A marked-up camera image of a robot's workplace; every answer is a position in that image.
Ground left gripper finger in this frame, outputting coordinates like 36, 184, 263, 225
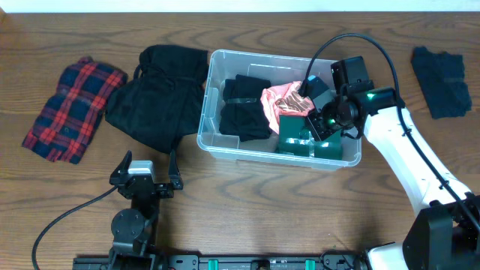
111, 150, 132, 180
168, 150, 182, 184

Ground green taped garment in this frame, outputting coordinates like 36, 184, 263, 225
277, 115, 343, 160

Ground pink printed t-shirt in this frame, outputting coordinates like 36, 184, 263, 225
260, 81, 314, 134

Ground clear plastic storage bin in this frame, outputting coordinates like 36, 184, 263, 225
196, 49, 362, 171

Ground black taped garment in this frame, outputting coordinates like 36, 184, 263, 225
219, 74, 272, 142

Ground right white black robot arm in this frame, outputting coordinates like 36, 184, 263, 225
300, 56, 479, 269

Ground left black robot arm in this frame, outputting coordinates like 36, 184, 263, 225
108, 151, 184, 270

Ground large black folded garment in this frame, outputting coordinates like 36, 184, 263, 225
105, 45, 209, 154

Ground red navy plaid shirt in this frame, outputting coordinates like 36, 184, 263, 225
22, 56, 128, 164

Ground dark navy folded garment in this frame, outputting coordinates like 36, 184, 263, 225
411, 46, 472, 119

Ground left black cable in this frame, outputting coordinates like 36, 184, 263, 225
31, 184, 120, 270

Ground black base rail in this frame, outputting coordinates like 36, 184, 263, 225
72, 253, 369, 270

